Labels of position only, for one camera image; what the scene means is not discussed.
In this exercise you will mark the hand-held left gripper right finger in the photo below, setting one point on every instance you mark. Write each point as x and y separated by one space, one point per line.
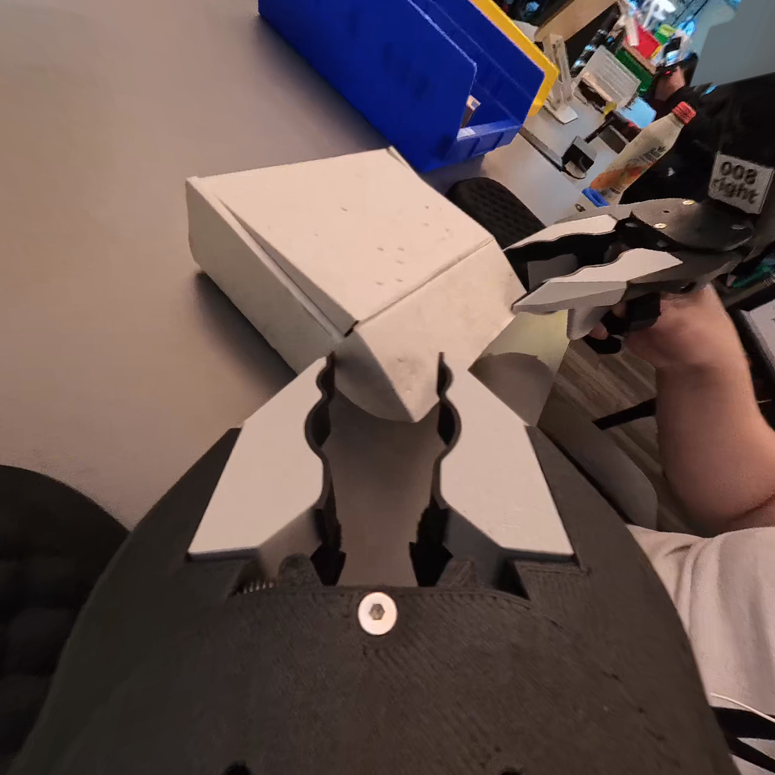
502 484

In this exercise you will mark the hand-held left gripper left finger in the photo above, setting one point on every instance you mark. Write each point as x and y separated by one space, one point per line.
266 484

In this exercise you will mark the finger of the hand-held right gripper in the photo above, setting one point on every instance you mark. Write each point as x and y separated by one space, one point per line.
593 287
575 233

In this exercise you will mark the white cardboard mailer box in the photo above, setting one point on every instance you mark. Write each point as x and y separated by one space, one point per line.
339 242

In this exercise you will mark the blue plastic bin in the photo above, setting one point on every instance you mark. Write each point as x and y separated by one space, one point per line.
375 60

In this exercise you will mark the person's right forearm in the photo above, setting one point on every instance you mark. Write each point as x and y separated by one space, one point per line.
714 436

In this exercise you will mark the person's right hand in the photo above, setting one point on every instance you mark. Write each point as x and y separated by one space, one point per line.
690 333

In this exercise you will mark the small black desk device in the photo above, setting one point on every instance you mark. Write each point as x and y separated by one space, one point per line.
578 156

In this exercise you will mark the black quilted pad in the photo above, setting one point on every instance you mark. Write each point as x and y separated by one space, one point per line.
490 206
42 575

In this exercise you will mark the plastic bottle red cap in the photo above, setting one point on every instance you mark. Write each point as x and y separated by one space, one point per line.
642 151

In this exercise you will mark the white sheet stand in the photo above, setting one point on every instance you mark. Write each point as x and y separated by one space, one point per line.
560 85

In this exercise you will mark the printed instruction sheet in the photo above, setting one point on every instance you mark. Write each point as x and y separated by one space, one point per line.
608 76

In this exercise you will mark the yellow plastic bin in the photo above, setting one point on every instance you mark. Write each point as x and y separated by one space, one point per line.
533 54

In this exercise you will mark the person's white clothing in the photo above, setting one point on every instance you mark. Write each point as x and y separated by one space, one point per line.
726 605

